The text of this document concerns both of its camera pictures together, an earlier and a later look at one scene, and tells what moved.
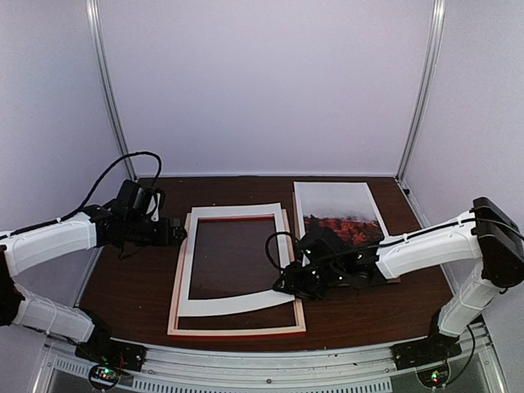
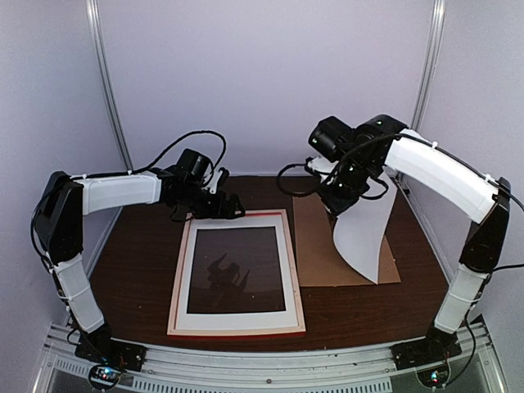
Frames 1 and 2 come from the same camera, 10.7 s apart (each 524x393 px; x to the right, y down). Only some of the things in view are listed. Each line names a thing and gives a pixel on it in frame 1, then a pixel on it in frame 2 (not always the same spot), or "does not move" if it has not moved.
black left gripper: (164, 239) -> (218, 210)
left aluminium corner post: (92, 6) does not move
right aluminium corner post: (425, 81) does not move
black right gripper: (294, 285) -> (339, 204)
